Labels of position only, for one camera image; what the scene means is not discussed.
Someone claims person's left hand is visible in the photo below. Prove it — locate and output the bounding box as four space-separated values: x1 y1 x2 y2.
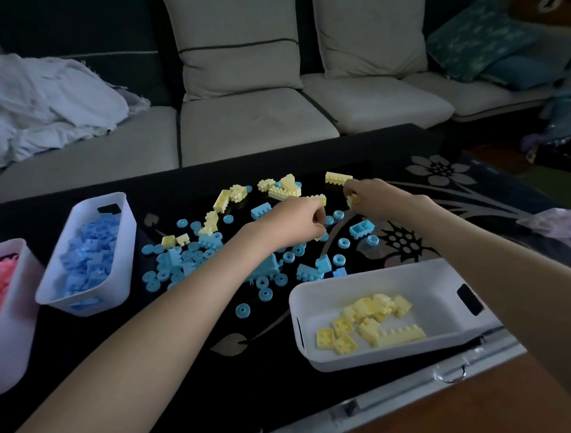
246 195 329 253

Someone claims person's right hand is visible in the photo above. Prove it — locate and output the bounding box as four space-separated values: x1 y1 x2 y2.
342 176 437 224

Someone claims pile of colorful blocks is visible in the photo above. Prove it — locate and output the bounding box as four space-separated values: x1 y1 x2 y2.
138 169 384 322

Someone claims person's left forearm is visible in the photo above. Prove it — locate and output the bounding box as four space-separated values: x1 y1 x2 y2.
0 223 275 433

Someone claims person's right forearm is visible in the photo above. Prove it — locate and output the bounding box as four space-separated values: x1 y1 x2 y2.
415 190 571 406

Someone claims grey sofa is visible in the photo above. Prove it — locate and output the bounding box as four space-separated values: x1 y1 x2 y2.
0 0 571 206

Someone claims beige back cushion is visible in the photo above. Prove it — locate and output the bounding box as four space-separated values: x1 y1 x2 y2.
310 0 430 81
161 0 304 103

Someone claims lavender plastic bag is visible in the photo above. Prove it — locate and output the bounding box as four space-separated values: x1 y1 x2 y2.
517 207 571 242

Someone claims green trash bin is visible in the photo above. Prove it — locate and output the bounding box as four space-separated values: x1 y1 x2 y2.
523 136 571 202

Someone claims teal patterned cushion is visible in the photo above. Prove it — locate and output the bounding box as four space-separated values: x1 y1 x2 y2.
424 0 541 84

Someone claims blue cushion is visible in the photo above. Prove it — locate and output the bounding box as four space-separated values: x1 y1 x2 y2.
478 52 562 94

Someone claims black glass coffee table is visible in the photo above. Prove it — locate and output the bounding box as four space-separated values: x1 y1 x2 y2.
0 117 571 433

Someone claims clear bottle red cap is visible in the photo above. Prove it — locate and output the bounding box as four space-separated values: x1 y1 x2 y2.
541 99 571 143

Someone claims brown bear plush cushion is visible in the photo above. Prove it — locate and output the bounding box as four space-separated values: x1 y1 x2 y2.
509 0 571 29

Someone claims crumpled white cloth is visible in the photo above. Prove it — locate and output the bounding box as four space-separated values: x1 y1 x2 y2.
0 44 153 168

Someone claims dark back cushion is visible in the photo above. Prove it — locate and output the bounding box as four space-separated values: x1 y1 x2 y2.
0 0 172 112

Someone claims metal drawer handle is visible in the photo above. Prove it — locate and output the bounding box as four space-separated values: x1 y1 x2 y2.
435 360 471 385

